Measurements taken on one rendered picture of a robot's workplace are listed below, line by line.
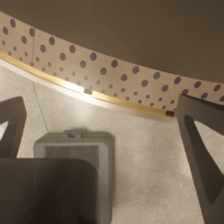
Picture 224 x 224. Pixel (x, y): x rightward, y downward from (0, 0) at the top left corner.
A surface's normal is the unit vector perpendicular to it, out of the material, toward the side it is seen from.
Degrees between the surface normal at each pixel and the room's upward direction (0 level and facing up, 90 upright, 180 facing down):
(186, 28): 62
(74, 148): 0
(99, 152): 0
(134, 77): 43
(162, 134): 0
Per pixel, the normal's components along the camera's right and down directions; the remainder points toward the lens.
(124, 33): -0.25, 0.88
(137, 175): 0.03, 0.09
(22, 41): -0.28, 0.67
